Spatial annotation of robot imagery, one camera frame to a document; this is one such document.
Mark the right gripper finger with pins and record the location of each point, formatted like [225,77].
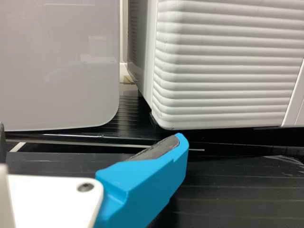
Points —
[142,190]

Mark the black platform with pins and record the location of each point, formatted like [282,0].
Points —
[237,190]
[133,114]

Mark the incubator door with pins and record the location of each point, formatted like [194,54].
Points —
[225,71]

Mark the white incubator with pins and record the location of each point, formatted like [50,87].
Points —
[140,35]

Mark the white box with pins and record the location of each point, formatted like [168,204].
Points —
[59,59]

